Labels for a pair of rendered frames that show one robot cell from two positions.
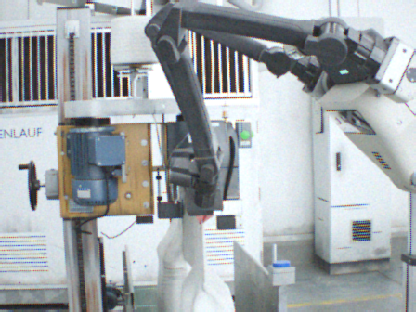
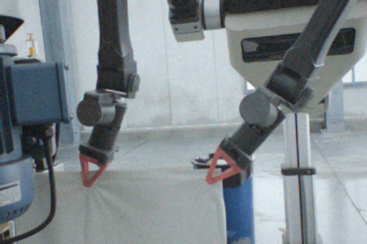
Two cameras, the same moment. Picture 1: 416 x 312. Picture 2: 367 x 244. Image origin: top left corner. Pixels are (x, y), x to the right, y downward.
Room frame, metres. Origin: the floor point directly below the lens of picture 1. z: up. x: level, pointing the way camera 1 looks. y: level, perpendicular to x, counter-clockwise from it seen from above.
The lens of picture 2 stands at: (1.94, 0.87, 1.27)
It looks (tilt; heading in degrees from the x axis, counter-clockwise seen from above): 6 degrees down; 289
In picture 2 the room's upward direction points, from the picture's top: 4 degrees counter-clockwise
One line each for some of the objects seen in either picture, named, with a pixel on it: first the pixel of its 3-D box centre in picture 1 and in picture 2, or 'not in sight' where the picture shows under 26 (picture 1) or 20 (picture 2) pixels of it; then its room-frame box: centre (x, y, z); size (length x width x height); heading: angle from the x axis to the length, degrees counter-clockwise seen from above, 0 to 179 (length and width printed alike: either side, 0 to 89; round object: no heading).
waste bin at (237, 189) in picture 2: not in sight; (225, 200); (2.69, -2.25, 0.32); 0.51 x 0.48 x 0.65; 97
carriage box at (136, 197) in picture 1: (103, 168); not in sight; (2.68, 0.36, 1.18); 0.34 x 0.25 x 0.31; 97
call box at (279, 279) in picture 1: (281, 274); not in sight; (2.54, -0.24, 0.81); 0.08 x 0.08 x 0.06; 7
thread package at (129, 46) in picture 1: (135, 41); not in sight; (2.46, 0.22, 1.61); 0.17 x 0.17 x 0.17
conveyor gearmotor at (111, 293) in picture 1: (111, 295); not in sight; (4.23, 0.57, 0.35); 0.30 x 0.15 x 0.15; 7
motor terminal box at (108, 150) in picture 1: (106, 154); (44, 101); (2.35, 0.31, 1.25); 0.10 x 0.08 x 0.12; 122
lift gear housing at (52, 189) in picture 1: (52, 184); not in sight; (2.63, 0.55, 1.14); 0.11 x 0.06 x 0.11; 7
